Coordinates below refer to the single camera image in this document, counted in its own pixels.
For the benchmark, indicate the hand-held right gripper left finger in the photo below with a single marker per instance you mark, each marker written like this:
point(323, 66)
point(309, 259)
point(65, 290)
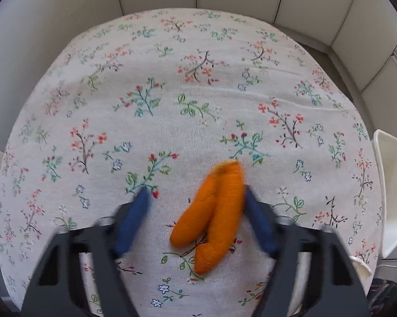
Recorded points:
point(132, 224)

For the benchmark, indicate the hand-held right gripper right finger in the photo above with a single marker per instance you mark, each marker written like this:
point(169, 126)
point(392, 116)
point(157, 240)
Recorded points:
point(259, 224)

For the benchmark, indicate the orange peel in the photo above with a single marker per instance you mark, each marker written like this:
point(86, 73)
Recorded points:
point(221, 211)

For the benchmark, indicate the white plastic bin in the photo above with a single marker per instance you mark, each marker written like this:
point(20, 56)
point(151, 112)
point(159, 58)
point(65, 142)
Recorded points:
point(393, 185)

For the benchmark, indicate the floral tablecloth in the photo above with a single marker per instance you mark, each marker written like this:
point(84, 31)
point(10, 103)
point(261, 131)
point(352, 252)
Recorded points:
point(185, 105)

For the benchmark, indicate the dark patterned cloth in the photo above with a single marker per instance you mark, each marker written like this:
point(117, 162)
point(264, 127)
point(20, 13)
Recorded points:
point(383, 297)

